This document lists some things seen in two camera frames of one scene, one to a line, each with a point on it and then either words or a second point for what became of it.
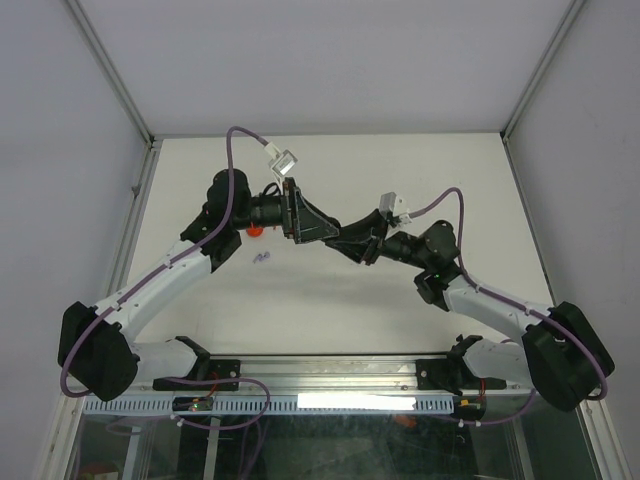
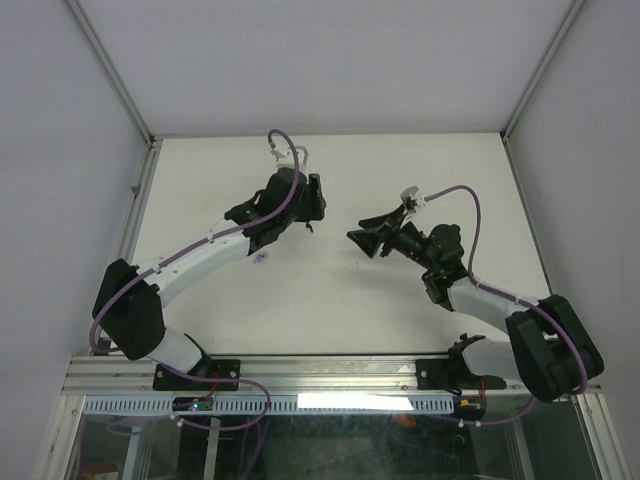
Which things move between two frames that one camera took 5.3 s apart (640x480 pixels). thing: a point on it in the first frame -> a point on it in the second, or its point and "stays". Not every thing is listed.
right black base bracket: [436, 374] stays
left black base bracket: [208, 369] stays
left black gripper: [302, 221] -> [316, 203]
